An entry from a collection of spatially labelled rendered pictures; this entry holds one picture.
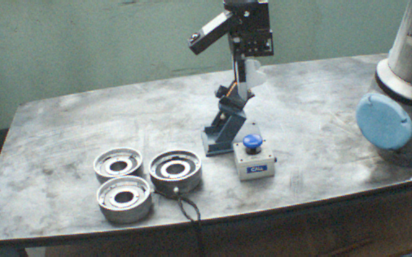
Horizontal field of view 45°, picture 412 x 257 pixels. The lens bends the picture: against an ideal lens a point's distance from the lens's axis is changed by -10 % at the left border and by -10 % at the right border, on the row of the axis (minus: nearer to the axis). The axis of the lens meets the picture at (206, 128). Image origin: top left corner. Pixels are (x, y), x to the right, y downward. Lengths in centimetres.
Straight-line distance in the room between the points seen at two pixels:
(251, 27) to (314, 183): 33
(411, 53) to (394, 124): 13
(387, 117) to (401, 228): 49
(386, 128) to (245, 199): 31
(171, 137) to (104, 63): 154
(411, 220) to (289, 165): 42
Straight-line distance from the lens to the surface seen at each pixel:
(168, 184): 105
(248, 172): 107
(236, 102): 115
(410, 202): 143
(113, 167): 115
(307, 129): 123
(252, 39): 107
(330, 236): 132
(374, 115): 93
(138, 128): 130
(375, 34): 293
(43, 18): 269
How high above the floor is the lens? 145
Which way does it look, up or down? 31 degrees down
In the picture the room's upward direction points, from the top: 7 degrees counter-clockwise
